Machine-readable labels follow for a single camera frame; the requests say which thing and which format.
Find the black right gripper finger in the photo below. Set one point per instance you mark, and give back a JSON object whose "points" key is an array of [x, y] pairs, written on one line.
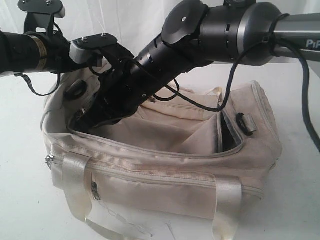
{"points": [[93, 119]]}

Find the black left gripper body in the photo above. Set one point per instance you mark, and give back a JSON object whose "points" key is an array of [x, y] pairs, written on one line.
{"points": [[50, 49]]}

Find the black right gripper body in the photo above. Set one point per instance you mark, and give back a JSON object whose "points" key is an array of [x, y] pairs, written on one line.
{"points": [[130, 82]]}

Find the cream fabric duffel bag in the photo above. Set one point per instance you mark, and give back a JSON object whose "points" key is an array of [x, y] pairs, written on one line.
{"points": [[168, 157]]}

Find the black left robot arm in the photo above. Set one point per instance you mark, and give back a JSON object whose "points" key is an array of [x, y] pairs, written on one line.
{"points": [[13, 53]]}

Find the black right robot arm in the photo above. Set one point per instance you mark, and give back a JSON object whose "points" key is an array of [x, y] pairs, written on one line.
{"points": [[195, 35]]}

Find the white backdrop curtain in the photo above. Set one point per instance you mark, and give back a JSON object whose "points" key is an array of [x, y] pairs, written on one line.
{"points": [[135, 23]]}

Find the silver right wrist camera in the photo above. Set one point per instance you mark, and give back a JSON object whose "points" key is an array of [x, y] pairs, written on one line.
{"points": [[82, 49]]}

